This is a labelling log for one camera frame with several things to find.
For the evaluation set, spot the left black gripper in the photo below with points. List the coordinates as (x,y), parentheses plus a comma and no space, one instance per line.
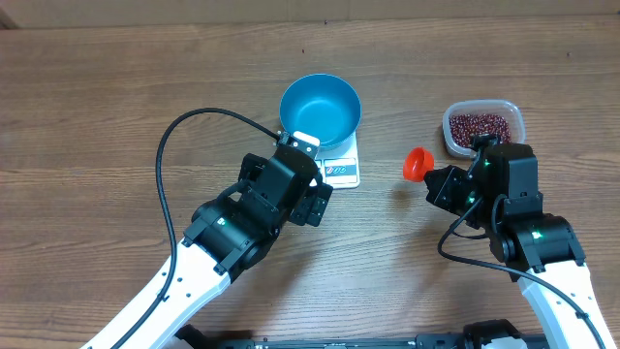
(311,206)

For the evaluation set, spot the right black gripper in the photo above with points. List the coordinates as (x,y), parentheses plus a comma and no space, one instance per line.
(444,192)

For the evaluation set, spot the red scoop with blue handle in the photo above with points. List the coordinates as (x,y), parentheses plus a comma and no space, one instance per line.
(417,164)

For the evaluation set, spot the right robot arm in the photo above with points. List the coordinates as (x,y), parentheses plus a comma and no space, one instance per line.
(500,194)

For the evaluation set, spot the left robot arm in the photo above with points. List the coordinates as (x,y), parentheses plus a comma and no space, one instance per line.
(227,236)

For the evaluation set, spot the white kitchen scale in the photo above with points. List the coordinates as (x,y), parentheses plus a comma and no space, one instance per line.
(339,165)

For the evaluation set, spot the blue metal bowl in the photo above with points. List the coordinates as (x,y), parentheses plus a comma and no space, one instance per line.
(323,106)

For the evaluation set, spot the red beans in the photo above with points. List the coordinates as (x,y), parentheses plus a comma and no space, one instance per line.
(464,127)

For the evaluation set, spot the clear plastic container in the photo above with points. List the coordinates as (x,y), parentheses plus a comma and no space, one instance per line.
(504,108)

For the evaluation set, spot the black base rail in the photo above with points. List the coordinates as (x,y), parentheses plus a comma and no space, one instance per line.
(488,334)

